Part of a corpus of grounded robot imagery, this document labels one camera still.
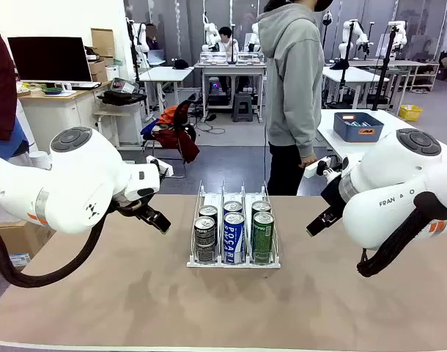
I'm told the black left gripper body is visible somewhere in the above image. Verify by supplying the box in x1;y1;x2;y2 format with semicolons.
112;195;153;220

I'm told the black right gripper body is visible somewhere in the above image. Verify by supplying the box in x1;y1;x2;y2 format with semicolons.
320;176;348;218

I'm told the blue plastic bin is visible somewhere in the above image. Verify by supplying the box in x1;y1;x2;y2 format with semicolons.
333;111;385;143

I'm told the person's right forearm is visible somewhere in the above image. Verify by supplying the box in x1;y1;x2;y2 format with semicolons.
296;98;325;158

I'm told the black Pepsi can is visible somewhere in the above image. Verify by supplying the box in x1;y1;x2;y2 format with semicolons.
198;205;219;224
194;216;217;264

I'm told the green soda can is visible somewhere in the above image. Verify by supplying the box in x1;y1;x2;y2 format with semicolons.
252;211;276;265
251;199;272;216

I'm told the blue Pocari Sweat can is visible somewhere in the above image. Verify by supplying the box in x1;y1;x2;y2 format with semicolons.
223;200;244;215
223;211;246;265

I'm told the red orange jacket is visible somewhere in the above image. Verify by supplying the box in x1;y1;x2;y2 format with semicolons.
141;105;201;164

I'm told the small white side table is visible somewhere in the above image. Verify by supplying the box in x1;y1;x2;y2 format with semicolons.
93;109;144;152

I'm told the white paper roll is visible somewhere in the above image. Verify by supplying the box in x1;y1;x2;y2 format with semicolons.
28;150;53;171

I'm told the black office chair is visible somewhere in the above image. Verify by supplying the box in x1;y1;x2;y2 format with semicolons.
139;98;199;180

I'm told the black bag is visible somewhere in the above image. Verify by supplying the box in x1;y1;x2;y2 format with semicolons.
97;89;148;106

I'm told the yellow plastic crate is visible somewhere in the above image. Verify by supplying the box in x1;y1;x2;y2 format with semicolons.
398;104;424;122

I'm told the large cardboard box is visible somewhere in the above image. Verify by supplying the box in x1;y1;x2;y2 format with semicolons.
0;219;58;274

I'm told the white cabinet desk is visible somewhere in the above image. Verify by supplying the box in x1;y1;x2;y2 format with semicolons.
17;80;113;155

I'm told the white background table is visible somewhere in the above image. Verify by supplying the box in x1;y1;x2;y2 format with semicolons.
321;65;390;107

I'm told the printed packaging box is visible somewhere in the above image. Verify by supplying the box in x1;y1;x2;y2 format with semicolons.
110;77;140;95

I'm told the grey plastic stool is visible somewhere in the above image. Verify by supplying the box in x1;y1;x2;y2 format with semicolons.
232;92;254;123

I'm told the person in grey hoodie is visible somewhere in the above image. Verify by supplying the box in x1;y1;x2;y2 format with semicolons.
256;0;334;197

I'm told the black tripod stand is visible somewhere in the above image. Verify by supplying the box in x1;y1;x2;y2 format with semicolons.
333;20;357;108
371;21;399;111

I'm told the brown cardboard box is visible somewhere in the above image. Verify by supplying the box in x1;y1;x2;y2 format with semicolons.
86;58;109;84
90;28;115;58

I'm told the wooden shelf unit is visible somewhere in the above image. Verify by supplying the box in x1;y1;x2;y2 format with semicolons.
402;60;440;92

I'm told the silver laptop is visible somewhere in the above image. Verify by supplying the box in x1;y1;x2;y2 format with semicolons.
147;49;166;67

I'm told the black computer monitor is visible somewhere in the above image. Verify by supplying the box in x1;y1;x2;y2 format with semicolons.
7;36;93;84

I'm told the person in dark red top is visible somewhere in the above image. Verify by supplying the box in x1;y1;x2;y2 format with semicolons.
0;21;30;161

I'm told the seated person in white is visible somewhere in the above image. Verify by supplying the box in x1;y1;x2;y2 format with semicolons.
216;26;241;54

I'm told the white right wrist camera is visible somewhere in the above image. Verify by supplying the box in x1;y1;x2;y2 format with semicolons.
303;155;351;180

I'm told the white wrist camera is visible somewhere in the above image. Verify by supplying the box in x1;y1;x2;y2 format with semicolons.
303;155;351;180
145;155;174;177

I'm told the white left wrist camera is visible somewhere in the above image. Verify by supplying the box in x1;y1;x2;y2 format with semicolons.
145;155;174;177

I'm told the black right arm cable sleeve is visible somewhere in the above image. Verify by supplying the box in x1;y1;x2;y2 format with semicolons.
356;192;447;279

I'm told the white wire can dispenser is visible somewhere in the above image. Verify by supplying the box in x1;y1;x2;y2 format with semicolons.
186;178;282;269

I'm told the metal frame workbench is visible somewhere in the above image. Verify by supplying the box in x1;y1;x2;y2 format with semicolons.
193;51;267;124

